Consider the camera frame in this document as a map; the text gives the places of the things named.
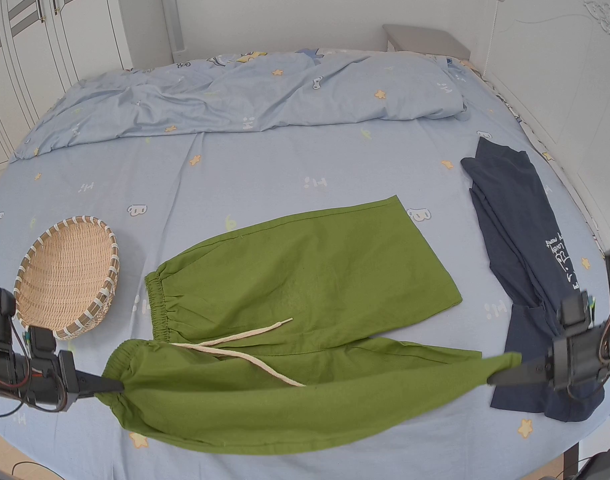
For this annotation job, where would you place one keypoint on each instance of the green shorts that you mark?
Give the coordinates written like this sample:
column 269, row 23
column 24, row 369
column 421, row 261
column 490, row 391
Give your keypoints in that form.
column 310, row 278

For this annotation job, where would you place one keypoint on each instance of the white wardrobe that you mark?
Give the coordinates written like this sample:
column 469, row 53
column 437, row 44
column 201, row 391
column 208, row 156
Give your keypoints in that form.
column 45, row 68

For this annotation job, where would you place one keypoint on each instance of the pale blue quilt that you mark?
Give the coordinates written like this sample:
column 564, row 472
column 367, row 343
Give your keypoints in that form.
column 285, row 93

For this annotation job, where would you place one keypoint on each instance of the round woven basket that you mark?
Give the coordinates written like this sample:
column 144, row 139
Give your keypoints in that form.
column 65, row 273

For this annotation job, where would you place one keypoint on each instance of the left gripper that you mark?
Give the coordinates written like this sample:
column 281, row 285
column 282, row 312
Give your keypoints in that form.
column 65, row 378

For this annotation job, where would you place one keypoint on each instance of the bed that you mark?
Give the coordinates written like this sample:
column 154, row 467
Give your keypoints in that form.
column 285, row 178

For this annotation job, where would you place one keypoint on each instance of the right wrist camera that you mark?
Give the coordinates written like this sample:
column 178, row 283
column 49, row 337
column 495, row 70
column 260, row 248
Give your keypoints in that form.
column 574, row 310

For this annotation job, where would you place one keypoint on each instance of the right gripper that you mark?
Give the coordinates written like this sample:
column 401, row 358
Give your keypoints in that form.
column 579, row 358

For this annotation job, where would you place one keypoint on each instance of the dark blue T-shirt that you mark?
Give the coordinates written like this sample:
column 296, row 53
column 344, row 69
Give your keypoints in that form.
column 514, row 193

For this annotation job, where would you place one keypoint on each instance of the grey bedside table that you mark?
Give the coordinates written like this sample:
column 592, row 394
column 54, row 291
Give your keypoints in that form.
column 425, row 38

